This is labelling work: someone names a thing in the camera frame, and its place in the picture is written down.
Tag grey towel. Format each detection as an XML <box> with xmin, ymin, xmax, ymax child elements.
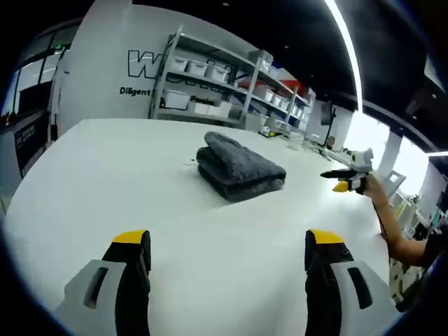
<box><xmin>195</xmin><ymin>131</ymin><xmax>288</xmax><ymax>204</ymax></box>

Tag person's right hand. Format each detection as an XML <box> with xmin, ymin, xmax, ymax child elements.
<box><xmin>363</xmin><ymin>173</ymin><xmax>383</xmax><ymax>202</ymax></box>

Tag white chair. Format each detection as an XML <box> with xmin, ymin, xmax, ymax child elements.
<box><xmin>382</xmin><ymin>169</ymin><xmax>409</xmax><ymax>197</ymax></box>

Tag grey metal shelving unit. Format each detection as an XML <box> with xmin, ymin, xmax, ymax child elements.
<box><xmin>240</xmin><ymin>50</ymin><xmax>316</xmax><ymax>138</ymax></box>
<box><xmin>148</xmin><ymin>25</ymin><xmax>263</xmax><ymax>127</ymax></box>

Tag long ceiling light strip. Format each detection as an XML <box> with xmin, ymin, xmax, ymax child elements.
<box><xmin>323</xmin><ymin>0</ymin><xmax>365</xmax><ymax>113</ymax></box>

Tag person's dark sleeve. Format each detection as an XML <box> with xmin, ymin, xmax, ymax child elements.
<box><xmin>417</xmin><ymin>227</ymin><xmax>448</xmax><ymax>283</ymax></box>

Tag row of white storage bins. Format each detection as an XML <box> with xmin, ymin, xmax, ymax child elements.
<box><xmin>162</xmin><ymin>55</ymin><xmax>313</xmax><ymax>124</ymax></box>

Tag dark cabinet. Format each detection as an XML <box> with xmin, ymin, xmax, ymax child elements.
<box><xmin>13</xmin><ymin>111</ymin><xmax>50</xmax><ymax>178</ymax></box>

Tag glass door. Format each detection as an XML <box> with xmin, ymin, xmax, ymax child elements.
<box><xmin>12</xmin><ymin>20</ymin><xmax>80</xmax><ymax>118</ymax></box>

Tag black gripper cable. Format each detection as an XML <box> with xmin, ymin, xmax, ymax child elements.
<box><xmin>372</xmin><ymin>202</ymin><xmax>390</xmax><ymax>243</ymax></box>

